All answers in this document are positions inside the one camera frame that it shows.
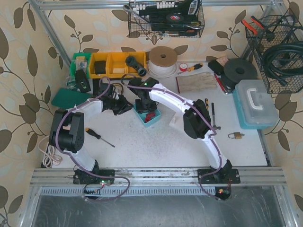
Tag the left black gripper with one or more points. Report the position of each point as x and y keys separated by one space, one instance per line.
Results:
x=123 y=106

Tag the green plastic lid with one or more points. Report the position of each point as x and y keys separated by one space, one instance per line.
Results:
x=66 y=98

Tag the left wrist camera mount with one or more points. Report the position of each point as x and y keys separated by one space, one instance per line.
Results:
x=113 y=92

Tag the beige work glove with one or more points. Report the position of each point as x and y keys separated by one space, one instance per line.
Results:
x=197 y=82

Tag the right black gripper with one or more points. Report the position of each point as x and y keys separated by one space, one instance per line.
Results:
x=145 y=108

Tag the light blue plastic box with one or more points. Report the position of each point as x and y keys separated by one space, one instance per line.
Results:
x=141 y=117

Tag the orange handled pliers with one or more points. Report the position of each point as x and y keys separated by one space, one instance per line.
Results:
x=250 y=27

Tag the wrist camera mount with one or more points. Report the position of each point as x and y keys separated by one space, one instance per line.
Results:
x=113 y=92
x=135 y=82

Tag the clear toolbox white handle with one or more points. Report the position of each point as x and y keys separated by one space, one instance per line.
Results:
x=254 y=106

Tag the black electrical tape roll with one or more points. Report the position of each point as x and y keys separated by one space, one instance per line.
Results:
x=174 y=18

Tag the top wire basket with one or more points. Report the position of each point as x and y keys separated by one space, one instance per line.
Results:
x=156 y=11

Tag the silver wrench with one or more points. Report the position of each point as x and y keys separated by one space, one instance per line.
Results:
x=128 y=9

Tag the yellow black screwdriver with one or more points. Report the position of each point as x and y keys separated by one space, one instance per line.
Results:
x=195 y=67

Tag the wire basket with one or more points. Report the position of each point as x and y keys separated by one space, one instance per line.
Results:
x=279 y=53
x=156 y=11

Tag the black ribbed block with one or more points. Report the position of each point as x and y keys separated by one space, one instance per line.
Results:
x=95 y=83

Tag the long red spring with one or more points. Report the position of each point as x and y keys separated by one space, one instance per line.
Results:
x=149 y=116

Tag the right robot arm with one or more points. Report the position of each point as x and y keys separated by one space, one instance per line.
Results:
x=196 y=119

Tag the small file yellow handle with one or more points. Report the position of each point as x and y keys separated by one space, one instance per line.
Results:
x=207 y=104

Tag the white cable spool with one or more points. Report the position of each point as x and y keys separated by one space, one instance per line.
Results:
x=162 y=62

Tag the metal nail pin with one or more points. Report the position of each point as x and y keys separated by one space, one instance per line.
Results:
x=97 y=136

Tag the black disc spool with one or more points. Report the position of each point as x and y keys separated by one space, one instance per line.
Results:
x=236 y=70

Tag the green storage bin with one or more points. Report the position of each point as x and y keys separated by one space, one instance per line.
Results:
x=80 y=61

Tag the brass padlock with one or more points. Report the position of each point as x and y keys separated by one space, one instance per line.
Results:
x=236 y=135

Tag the right wire basket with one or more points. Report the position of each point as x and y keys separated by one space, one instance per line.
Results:
x=279 y=53

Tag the grey pipe fitting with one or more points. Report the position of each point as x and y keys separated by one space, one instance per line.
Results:
x=133 y=63

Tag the brown tape roll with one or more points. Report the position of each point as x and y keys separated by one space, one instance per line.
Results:
x=119 y=88

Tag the black green meter device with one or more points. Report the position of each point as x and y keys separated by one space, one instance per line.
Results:
x=82 y=82

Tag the small hammer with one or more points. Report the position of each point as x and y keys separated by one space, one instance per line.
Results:
x=213 y=115

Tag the red white tape roll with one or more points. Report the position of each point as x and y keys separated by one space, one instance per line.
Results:
x=183 y=67

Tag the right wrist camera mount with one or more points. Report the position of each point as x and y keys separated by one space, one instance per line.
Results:
x=135 y=82

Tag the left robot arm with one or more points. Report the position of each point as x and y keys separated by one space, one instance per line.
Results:
x=68 y=127

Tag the white peg board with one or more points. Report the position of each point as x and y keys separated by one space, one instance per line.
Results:
x=173 y=120

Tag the yellow storage bin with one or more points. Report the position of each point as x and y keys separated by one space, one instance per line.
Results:
x=115 y=65

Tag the black box in bin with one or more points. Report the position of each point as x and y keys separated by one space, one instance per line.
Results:
x=100 y=67

